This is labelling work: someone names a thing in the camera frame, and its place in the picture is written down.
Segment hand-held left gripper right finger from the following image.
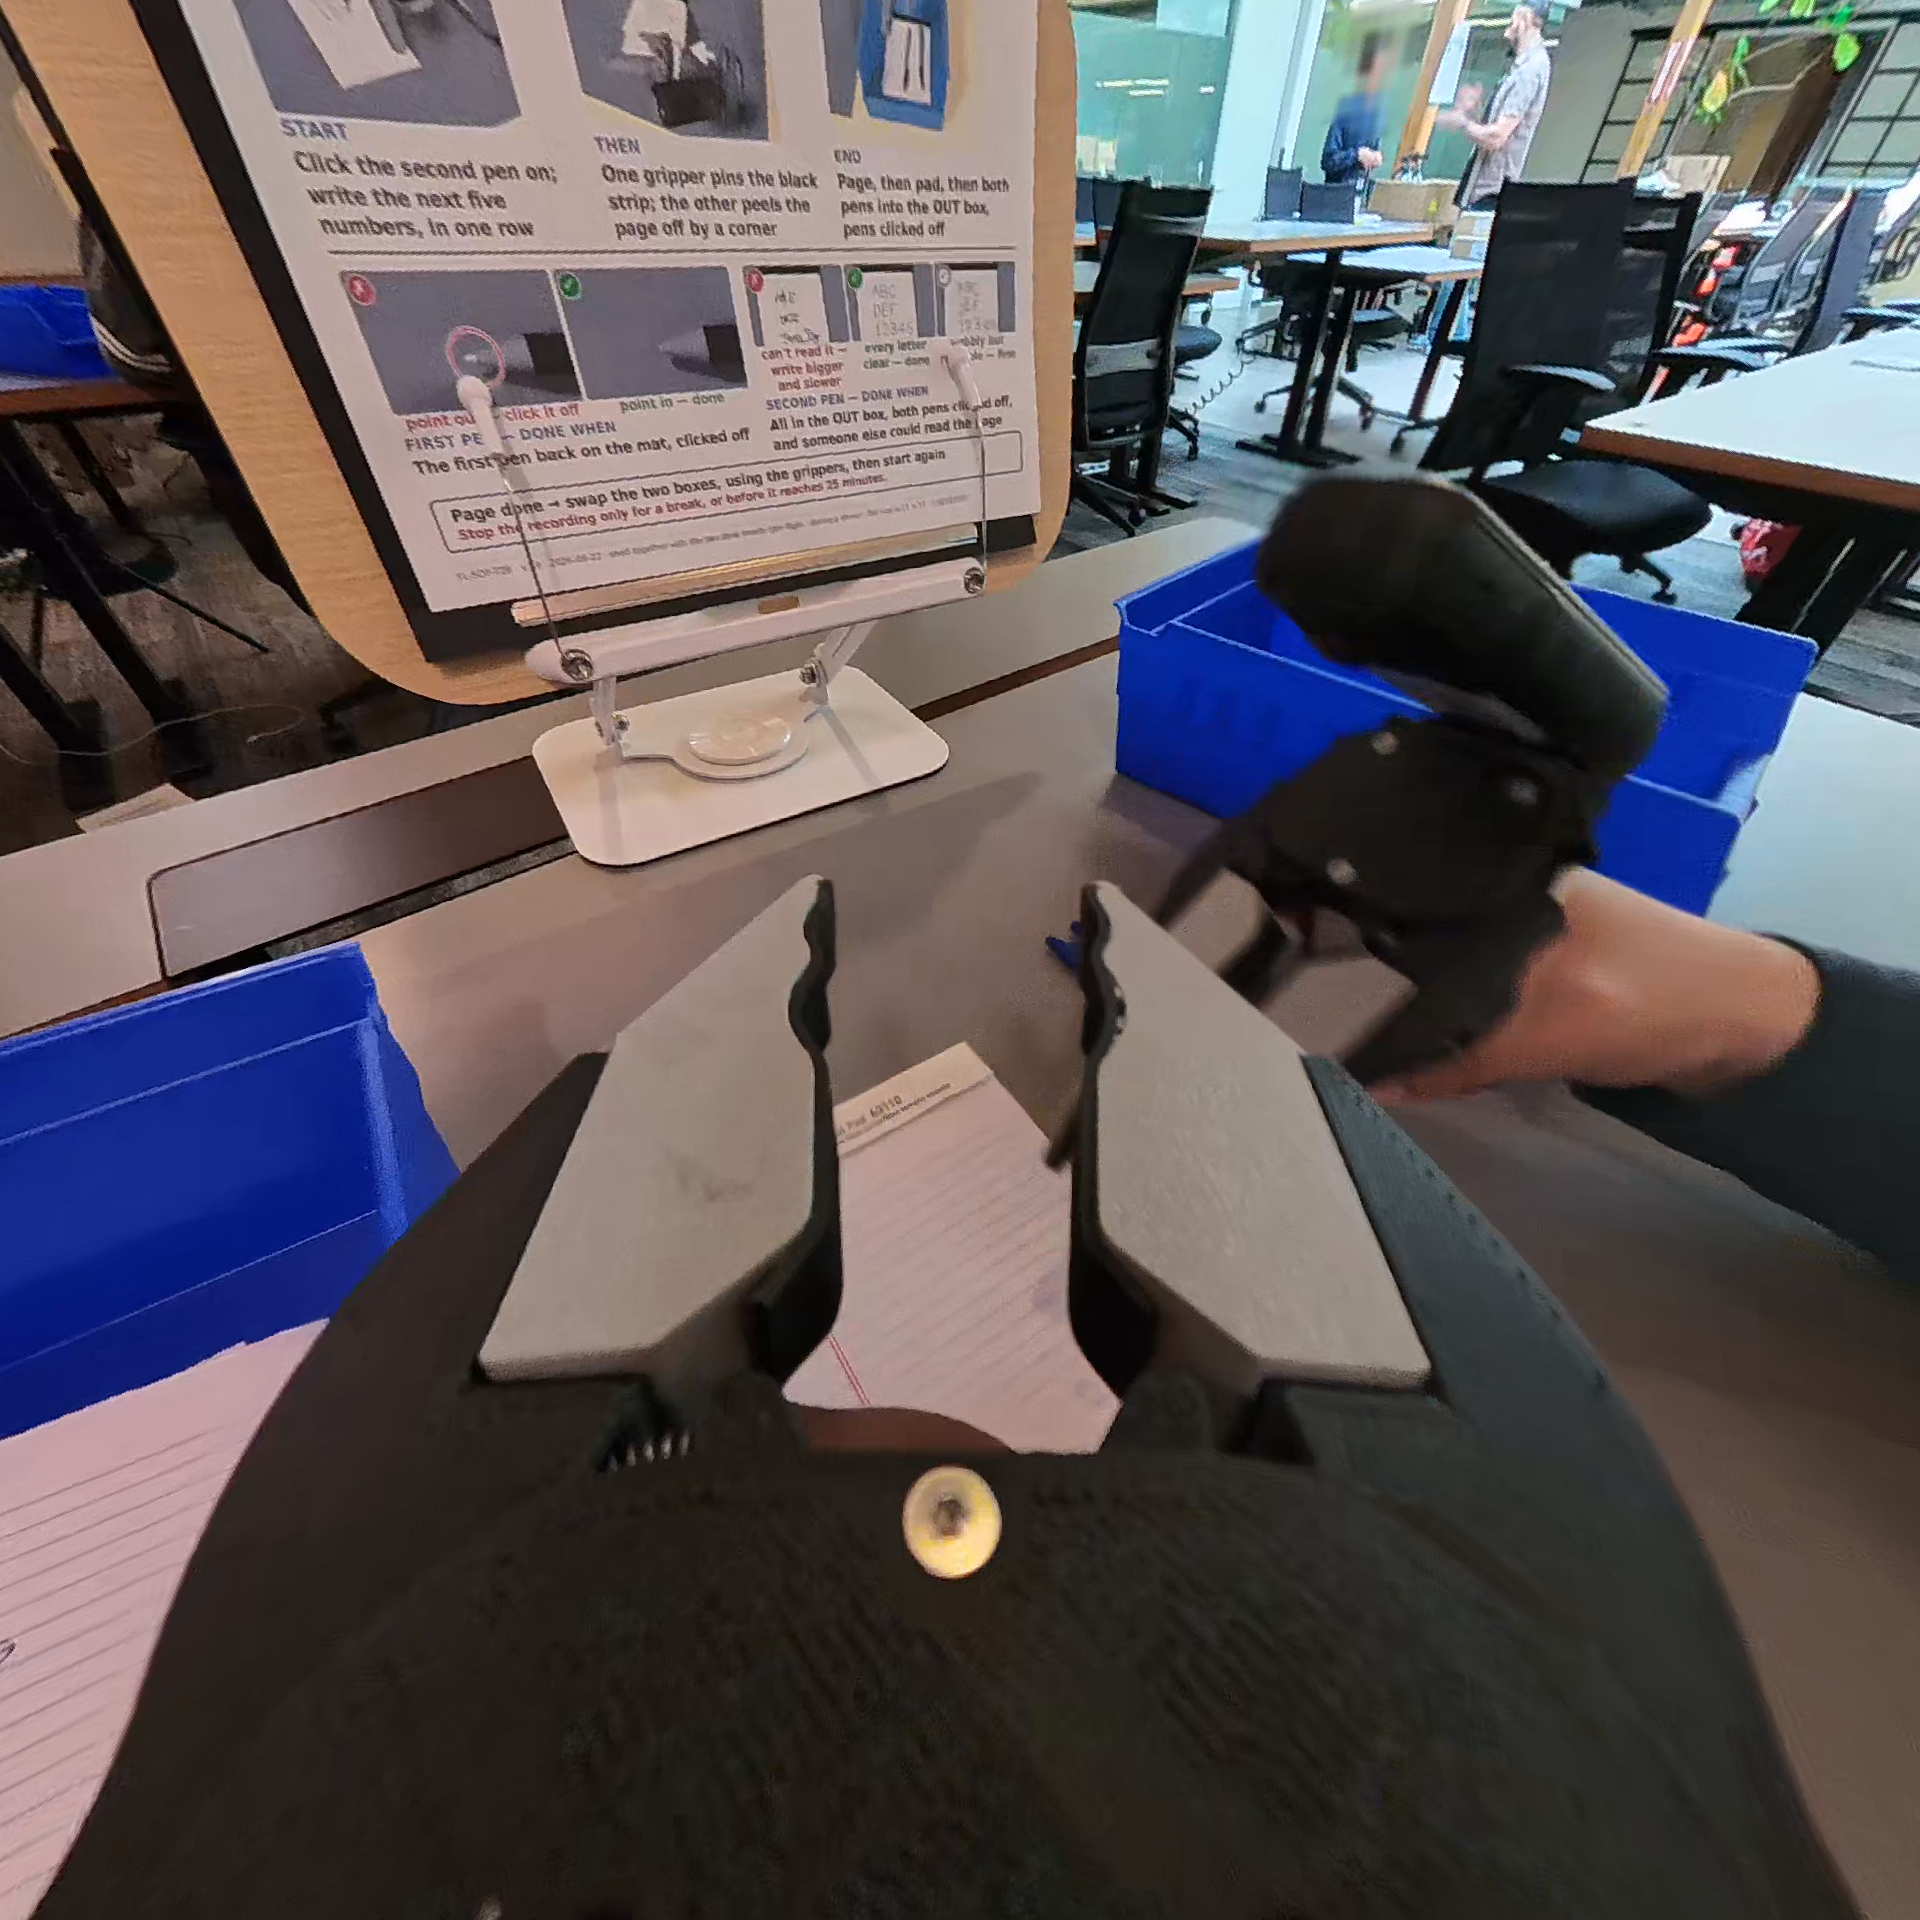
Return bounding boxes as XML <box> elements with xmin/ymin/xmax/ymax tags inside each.
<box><xmin>1064</xmin><ymin>883</ymin><xmax>1431</xmax><ymax>1397</ymax></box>

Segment white lined legal pad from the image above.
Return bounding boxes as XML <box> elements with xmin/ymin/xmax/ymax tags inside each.
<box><xmin>784</xmin><ymin>1042</ymin><xmax>1125</xmax><ymax>1456</ymax></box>

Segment black office chair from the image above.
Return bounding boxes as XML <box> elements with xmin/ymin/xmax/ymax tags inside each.
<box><xmin>1417</xmin><ymin>180</ymin><xmax>1711</xmax><ymax>579</ymax></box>
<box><xmin>1071</xmin><ymin>180</ymin><xmax>1224</xmax><ymax>535</ymax></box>

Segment printed instruction sheet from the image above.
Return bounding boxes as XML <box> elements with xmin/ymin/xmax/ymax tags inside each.
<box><xmin>176</xmin><ymin>0</ymin><xmax>1044</xmax><ymax>617</ymax></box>

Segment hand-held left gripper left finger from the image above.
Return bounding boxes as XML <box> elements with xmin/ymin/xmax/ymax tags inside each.
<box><xmin>478</xmin><ymin>873</ymin><xmax>845</xmax><ymax>1397</ymax></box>

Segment hanging green plant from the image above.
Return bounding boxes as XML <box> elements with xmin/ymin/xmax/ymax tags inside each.
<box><xmin>1691</xmin><ymin>24</ymin><xmax>1864</xmax><ymax>121</ymax></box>

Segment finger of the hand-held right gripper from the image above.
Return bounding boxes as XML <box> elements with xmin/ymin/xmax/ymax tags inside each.
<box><xmin>1200</xmin><ymin>883</ymin><xmax>1307</xmax><ymax>1003</ymax></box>

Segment background office table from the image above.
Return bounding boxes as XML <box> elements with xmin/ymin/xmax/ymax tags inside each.
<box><xmin>1200</xmin><ymin>219</ymin><xmax>1488</xmax><ymax>467</ymax></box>
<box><xmin>1576</xmin><ymin>327</ymin><xmax>1920</xmax><ymax>647</ymax></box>

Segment person's right forearm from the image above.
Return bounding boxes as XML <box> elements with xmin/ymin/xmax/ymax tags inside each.
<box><xmin>1575</xmin><ymin>938</ymin><xmax>1920</xmax><ymax>1277</ymax></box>

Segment person's right hand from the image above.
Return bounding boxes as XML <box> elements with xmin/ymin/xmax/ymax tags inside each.
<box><xmin>1376</xmin><ymin>873</ymin><xmax>1824</xmax><ymax>1106</ymax></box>

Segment blue plastic bin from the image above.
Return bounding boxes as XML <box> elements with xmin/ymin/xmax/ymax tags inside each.
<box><xmin>0</xmin><ymin>285</ymin><xmax>115</xmax><ymax>379</ymax></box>
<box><xmin>1113</xmin><ymin>537</ymin><xmax>1820</xmax><ymax>921</ymax></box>
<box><xmin>0</xmin><ymin>941</ymin><xmax>459</xmax><ymax>1442</ymax></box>

